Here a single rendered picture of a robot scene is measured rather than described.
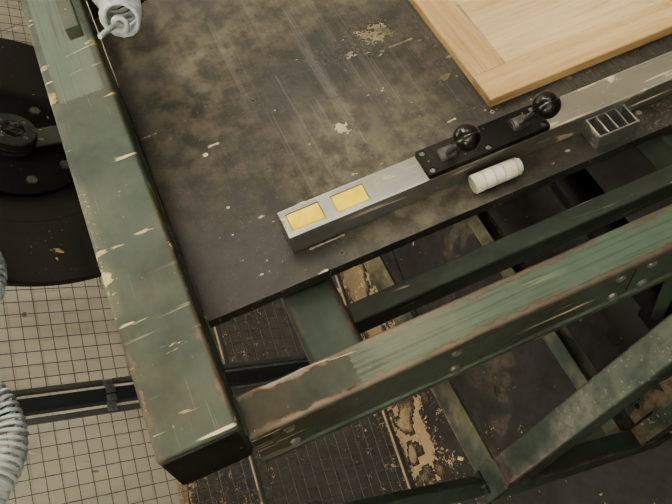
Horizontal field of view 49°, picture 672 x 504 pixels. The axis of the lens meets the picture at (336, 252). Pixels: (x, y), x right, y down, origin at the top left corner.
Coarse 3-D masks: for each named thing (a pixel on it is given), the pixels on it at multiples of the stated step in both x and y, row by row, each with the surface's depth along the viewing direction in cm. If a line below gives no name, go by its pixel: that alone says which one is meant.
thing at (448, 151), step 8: (456, 128) 96; (464, 128) 95; (472, 128) 95; (456, 136) 95; (464, 136) 95; (472, 136) 95; (480, 136) 96; (456, 144) 96; (464, 144) 95; (472, 144) 95; (440, 152) 106; (448, 152) 104; (456, 152) 106; (440, 160) 106
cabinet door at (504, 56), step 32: (416, 0) 129; (448, 0) 128; (480, 0) 128; (512, 0) 127; (544, 0) 126; (576, 0) 125; (608, 0) 125; (640, 0) 124; (448, 32) 124; (480, 32) 124; (512, 32) 123; (544, 32) 122; (576, 32) 121; (608, 32) 120; (640, 32) 120; (480, 64) 120; (512, 64) 119; (544, 64) 118; (576, 64) 117; (512, 96) 117
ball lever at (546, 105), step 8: (536, 96) 98; (544, 96) 96; (552, 96) 96; (536, 104) 97; (544, 104) 96; (552, 104) 96; (560, 104) 97; (536, 112) 98; (544, 112) 97; (552, 112) 97; (512, 120) 107; (520, 120) 106; (528, 120) 104; (512, 128) 108; (520, 128) 108
